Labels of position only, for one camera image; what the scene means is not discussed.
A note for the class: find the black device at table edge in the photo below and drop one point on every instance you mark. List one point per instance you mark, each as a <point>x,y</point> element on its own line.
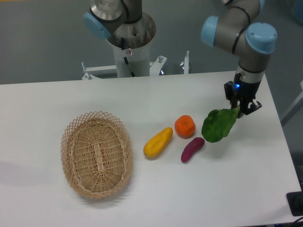
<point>295,202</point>

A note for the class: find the purple sweet potato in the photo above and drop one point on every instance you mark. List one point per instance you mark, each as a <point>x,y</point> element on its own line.
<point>191,148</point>

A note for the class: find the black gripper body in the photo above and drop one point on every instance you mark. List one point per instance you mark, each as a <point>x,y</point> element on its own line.
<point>247,90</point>

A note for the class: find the orange tangerine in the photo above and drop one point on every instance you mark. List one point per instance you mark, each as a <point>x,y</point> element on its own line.
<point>185,126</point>

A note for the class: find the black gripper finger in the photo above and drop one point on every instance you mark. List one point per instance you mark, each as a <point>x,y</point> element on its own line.
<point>247,107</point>
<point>231,93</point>

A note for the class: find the white table leg at right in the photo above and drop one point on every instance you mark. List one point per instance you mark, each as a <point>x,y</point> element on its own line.
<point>293,108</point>

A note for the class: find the yellow mango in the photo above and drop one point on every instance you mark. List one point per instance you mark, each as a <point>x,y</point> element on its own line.
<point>158,143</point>

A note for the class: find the oval wicker basket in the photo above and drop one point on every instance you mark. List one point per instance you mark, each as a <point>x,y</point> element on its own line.
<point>96,154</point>

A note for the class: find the white metal base frame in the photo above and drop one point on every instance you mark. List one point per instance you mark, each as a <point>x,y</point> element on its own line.
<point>122,71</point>

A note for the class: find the green leafy vegetable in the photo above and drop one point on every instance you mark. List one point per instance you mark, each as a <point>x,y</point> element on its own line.
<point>218,124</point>

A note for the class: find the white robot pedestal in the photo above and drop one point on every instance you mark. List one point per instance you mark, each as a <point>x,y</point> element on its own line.
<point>131,43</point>

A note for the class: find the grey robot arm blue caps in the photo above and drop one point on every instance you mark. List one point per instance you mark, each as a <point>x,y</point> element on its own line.
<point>235,32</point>

